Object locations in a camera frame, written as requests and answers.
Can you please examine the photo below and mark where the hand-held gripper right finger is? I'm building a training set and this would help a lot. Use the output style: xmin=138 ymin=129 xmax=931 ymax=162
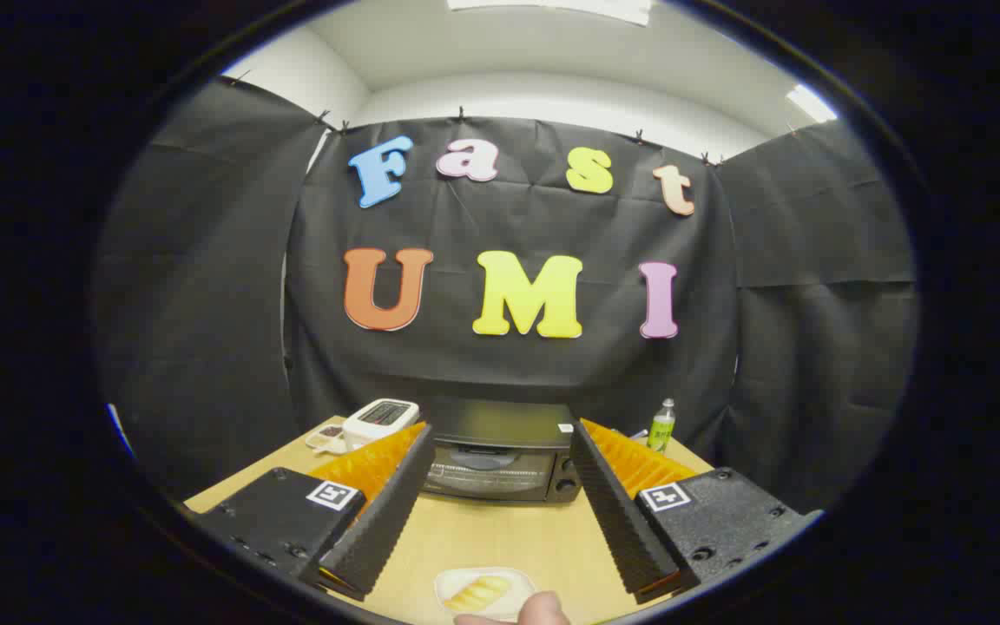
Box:
xmin=568 ymin=417 xmax=824 ymax=606

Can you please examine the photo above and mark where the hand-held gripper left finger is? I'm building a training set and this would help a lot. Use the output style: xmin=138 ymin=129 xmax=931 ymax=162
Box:
xmin=192 ymin=421 xmax=437 ymax=602

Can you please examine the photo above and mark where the golden bread roll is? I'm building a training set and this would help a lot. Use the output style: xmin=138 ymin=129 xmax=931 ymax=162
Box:
xmin=444 ymin=576 xmax=512 ymax=614

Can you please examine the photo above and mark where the black toaster oven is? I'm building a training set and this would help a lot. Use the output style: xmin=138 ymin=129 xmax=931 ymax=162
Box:
xmin=420 ymin=397 xmax=584 ymax=506

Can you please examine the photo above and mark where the white pop-up toaster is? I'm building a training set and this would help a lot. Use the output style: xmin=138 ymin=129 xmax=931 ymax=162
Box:
xmin=342 ymin=398 xmax=421 ymax=451

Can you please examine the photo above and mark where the green drink bottle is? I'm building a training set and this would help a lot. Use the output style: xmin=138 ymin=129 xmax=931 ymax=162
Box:
xmin=647 ymin=398 xmax=677 ymax=455

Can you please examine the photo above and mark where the white oval plate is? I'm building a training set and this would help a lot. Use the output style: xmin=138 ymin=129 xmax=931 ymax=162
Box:
xmin=433 ymin=567 xmax=538 ymax=622

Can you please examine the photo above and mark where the ceiling light panel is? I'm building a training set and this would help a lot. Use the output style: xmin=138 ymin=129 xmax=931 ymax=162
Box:
xmin=785 ymin=83 xmax=839 ymax=124
xmin=446 ymin=0 xmax=654 ymax=27

